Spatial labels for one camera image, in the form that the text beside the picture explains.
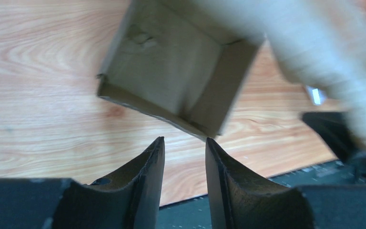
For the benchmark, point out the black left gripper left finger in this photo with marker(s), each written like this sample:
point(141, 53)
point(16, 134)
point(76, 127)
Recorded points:
point(127, 198)

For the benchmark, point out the small brown cardboard box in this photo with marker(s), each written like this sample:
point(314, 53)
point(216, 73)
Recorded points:
point(169, 60)

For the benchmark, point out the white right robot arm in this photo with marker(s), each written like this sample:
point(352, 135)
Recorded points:
point(318, 43)

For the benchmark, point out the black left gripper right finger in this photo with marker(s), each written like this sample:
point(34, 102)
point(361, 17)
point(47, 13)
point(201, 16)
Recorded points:
point(239, 198)

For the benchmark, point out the small white paper tag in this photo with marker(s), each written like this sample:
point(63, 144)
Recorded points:
point(317, 96)

